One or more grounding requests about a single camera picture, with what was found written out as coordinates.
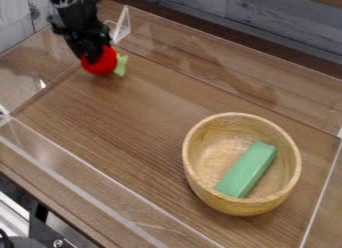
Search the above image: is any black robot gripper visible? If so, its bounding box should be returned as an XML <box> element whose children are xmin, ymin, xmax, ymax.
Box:
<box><xmin>48</xmin><ymin>1</ymin><xmax>111</xmax><ymax>64</ymax></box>

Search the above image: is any red plush strawberry toy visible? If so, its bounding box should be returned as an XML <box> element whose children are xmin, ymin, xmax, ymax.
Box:
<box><xmin>80</xmin><ymin>45</ymin><xmax>128</xmax><ymax>77</ymax></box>

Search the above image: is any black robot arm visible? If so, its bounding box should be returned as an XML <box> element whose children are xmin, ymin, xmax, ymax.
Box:
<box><xmin>48</xmin><ymin>0</ymin><xmax>111</xmax><ymax>63</ymax></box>

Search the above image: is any wooden bowl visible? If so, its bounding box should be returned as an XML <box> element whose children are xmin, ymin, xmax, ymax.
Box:
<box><xmin>181</xmin><ymin>112</ymin><xmax>302</xmax><ymax>216</ymax></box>

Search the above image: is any green rectangular block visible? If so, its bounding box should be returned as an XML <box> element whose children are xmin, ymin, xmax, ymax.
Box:
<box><xmin>213</xmin><ymin>141</ymin><xmax>278</xmax><ymax>198</ymax></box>

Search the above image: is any clear acrylic corner bracket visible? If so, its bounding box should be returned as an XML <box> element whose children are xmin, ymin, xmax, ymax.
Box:
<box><xmin>104</xmin><ymin>6</ymin><xmax>131</xmax><ymax>44</ymax></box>

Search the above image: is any clear acrylic tray enclosure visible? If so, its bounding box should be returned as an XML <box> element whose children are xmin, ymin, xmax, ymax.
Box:
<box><xmin>0</xmin><ymin>10</ymin><xmax>342</xmax><ymax>248</ymax></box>

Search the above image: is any black table leg bracket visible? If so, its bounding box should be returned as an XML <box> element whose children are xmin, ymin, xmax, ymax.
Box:
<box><xmin>28</xmin><ymin>203</ymin><xmax>77</xmax><ymax>248</ymax></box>

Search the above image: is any black cable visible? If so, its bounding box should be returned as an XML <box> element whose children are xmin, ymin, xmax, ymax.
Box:
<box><xmin>0</xmin><ymin>227</ymin><xmax>14</xmax><ymax>248</ymax></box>

